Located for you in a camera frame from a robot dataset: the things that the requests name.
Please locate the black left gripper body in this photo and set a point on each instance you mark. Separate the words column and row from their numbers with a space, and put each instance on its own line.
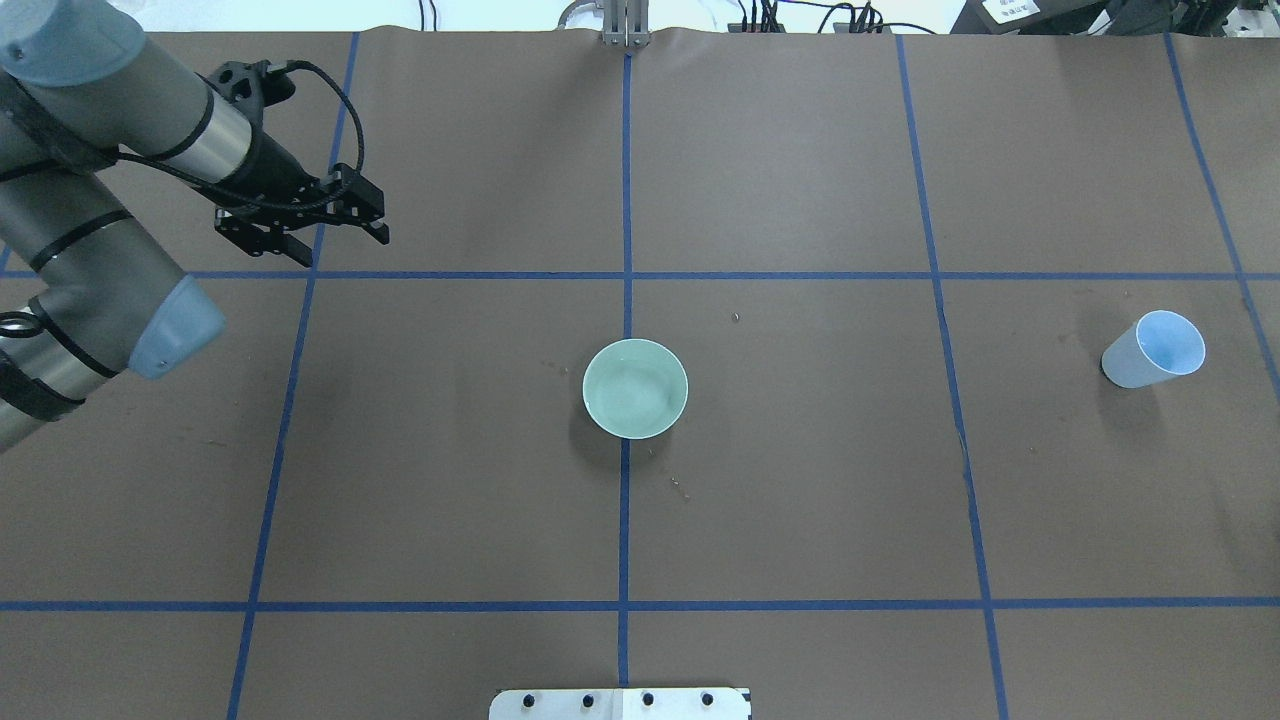
column 277, row 171

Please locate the aluminium frame post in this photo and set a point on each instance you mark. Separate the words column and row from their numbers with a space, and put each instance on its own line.
column 625, row 23

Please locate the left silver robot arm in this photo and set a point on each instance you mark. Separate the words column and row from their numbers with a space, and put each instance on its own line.
column 85, row 88

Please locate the white pole base plate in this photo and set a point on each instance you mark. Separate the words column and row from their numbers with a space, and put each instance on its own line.
column 623, row 703

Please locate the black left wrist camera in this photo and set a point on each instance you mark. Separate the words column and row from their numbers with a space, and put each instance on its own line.
column 251, row 88

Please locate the light blue plastic cup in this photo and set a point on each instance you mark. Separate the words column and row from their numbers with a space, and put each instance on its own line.
column 1158, row 347

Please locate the light green ceramic bowl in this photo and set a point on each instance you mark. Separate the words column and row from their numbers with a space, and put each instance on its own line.
column 635, row 389

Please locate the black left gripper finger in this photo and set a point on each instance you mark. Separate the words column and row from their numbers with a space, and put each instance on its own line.
column 354, row 200
column 258, row 241

